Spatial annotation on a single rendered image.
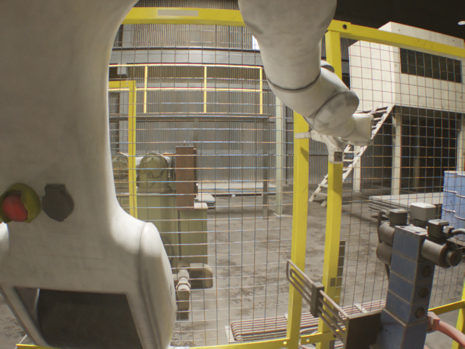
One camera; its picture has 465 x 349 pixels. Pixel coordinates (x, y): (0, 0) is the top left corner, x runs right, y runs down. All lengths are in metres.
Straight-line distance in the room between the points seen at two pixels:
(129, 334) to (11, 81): 0.32
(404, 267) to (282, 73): 0.41
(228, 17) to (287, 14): 1.02
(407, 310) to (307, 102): 0.41
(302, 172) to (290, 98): 0.85
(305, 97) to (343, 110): 0.10
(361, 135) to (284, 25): 0.51
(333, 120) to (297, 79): 0.15
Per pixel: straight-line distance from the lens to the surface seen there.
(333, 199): 1.33
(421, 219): 0.62
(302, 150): 1.25
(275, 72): 0.39
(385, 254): 0.65
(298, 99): 0.43
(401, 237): 0.60
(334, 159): 0.98
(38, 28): 0.22
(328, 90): 0.48
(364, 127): 0.77
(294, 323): 1.46
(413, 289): 0.60
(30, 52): 0.22
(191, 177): 2.79
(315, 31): 0.31
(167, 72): 12.38
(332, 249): 1.38
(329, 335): 1.57
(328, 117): 0.51
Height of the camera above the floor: 1.27
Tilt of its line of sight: 4 degrees down
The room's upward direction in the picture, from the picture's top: straight up
